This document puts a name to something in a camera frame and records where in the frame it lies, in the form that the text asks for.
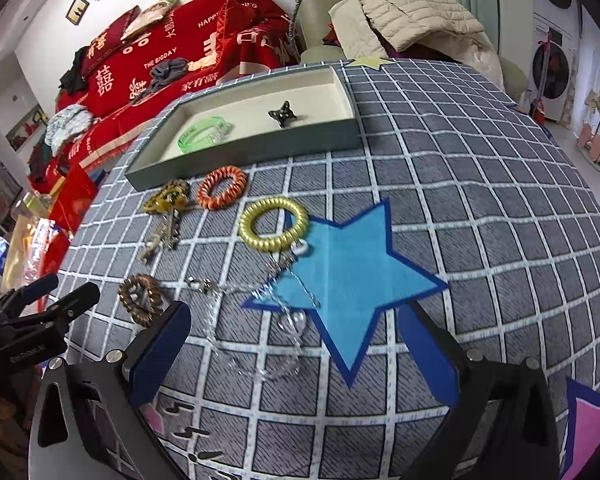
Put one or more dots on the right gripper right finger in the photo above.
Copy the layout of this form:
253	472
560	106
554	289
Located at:
500	422

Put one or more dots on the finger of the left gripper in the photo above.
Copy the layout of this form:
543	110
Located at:
70	302
16	300

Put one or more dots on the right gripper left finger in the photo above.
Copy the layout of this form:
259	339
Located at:
65	442

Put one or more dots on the beige rabbit hair clip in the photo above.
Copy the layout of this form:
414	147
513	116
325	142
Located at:
160	237

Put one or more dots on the green plastic bangle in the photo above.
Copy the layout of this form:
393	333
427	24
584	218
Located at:
204	133

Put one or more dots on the black claw hair clip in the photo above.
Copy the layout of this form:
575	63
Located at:
283	114

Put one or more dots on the silver metal hair clip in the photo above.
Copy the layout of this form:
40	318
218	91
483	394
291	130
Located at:
171	231

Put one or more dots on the grey-green jewelry tray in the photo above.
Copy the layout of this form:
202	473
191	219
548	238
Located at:
318	95

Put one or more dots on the pink star sticker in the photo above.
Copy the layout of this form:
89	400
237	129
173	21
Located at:
583	428

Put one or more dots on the red gift bag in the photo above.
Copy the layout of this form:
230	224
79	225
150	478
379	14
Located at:
73	200

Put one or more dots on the white green folded cloth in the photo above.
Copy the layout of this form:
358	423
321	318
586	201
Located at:
65	125

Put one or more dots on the dark clothes on sofa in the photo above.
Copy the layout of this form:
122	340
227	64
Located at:
72	80

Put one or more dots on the blue checked tablecloth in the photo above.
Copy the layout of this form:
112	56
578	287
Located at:
479	196

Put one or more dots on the blue star sticker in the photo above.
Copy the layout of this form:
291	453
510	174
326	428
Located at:
348	279

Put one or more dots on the grey cloth on sofa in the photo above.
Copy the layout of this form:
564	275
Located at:
164	74

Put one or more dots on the red cushion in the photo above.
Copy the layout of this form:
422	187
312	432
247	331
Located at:
107	41

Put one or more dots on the portrait print pillow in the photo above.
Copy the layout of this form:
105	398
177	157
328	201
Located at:
152	15

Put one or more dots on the red covered sofa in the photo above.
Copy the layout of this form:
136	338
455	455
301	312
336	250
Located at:
220	39

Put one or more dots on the white washing machine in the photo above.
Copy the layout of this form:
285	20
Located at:
554	53

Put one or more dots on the white sheer curtain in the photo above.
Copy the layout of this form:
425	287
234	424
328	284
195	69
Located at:
588	74

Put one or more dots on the yellow-green star sticker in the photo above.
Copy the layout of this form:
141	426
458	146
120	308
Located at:
370	62

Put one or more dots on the beige down jacket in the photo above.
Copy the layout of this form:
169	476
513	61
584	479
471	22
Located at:
443	25

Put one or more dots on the wall painting left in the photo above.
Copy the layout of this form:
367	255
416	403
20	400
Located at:
24	130

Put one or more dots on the small photo frame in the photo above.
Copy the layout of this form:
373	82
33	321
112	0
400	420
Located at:
76	11

